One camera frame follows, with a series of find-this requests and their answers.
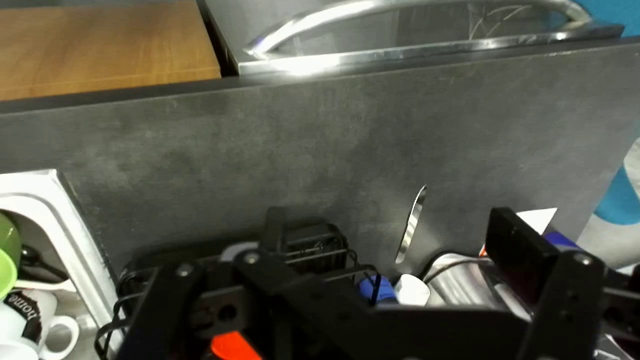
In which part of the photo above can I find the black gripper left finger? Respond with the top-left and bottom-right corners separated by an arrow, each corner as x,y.
236,209 -> 374,360

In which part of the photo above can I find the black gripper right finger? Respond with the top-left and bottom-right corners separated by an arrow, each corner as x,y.
485,209 -> 640,360

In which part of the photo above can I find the orange bowl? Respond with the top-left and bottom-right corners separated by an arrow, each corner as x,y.
210,333 -> 261,360

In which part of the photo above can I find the white card on counter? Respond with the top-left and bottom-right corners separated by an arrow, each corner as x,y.
518,209 -> 556,234

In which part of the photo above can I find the black drying rack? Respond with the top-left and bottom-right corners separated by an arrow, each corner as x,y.
92,218 -> 381,360

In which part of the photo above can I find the green bowl in sink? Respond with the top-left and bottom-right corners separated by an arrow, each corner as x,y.
0,212 -> 21,299

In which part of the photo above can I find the stainless steel electric kettle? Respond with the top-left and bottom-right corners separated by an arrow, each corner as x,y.
424,253 -> 531,321

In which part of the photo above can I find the stainless steel sink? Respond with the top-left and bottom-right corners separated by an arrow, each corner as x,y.
0,170 -> 116,360

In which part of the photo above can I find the stainless steel dishwasher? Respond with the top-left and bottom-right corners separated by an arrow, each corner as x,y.
200,0 -> 624,77

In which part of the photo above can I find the white mug in sink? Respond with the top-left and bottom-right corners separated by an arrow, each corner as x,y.
0,291 -> 80,360

